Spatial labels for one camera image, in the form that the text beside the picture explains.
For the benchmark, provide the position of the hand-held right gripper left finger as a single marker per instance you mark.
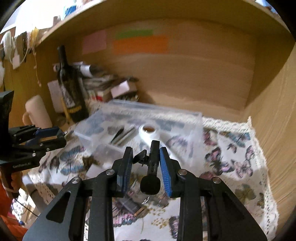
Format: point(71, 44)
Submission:
point(125, 174)

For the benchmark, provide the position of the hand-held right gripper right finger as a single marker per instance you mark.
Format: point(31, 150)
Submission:
point(165, 176)

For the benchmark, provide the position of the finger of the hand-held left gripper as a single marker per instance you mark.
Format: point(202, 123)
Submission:
point(54, 143)
point(47, 132)

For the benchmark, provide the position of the black clip-on microphone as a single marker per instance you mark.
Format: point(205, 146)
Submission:
point(151, 163)

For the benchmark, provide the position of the clear plastic storage box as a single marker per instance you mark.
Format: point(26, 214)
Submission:
point(104, 141)

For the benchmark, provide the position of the person's left hand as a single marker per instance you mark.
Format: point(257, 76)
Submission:
point(15, 183)

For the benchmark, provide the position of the small clear plastic case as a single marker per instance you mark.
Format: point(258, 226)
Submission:
point(131, 204)

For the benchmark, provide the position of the black and silver pens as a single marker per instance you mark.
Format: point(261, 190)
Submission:
point(122, 136)

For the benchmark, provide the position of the dark wine bottle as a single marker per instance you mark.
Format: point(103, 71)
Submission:
point(70, 92)

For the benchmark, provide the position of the butterfly printed tablecloth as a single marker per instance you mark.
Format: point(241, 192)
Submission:
point(231, 166)

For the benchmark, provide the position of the orange clothing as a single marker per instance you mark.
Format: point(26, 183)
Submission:
point(9, 215)

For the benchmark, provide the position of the pile of papers and booklets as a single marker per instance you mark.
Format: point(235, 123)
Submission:
point(99, 81)

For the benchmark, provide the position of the small white cardboard box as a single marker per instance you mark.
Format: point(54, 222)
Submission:
point(121, 89)

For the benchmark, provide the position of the hanging paper tags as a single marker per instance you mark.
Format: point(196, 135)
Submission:
point(22, 48)

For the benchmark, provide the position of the white plush toy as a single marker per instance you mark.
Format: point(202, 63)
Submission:
point(5, 44)

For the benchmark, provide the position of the pink sticky note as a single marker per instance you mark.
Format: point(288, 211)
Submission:
point(94, 42)

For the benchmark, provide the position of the orange sticky note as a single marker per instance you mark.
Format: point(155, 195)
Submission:
point(141, 45)

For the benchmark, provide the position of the green sticky note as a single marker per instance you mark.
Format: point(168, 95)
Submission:
point(134, 34)

